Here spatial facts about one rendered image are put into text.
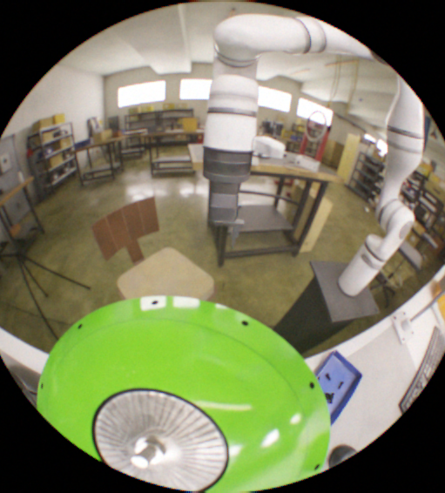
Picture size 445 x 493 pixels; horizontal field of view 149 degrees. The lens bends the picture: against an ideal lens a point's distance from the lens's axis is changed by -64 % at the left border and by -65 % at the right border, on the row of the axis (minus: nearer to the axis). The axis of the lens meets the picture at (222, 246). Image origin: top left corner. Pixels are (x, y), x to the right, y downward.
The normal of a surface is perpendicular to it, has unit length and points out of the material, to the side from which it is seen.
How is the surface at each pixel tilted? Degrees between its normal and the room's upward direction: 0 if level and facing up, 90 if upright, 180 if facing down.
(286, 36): 96
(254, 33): 90
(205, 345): 17
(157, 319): 22
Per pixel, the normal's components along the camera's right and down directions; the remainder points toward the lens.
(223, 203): 0.00, 0.38
